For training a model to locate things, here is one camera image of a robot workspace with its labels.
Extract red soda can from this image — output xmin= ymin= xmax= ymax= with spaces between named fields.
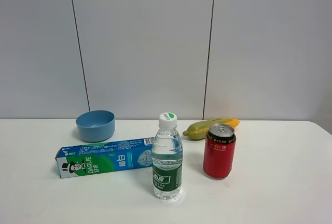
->
xmin=203 ymin=124 xmax=237 ymax=179

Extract toy corn cob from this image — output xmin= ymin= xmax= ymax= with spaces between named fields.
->
xmin=183 ymin=117 xmax=240 ymax=141

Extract clear water bottle green label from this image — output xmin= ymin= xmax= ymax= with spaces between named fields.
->
xmin=152 ymin=112 xmax=183 ymax=200

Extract blue plastic bowl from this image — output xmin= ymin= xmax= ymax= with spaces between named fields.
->
xmin=75 ymin=110 xmax=115 ymax=143

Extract Darlie toothpaste box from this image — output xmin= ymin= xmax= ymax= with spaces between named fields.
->
xmin=55 ymin=137 xmax=154 ymax=178

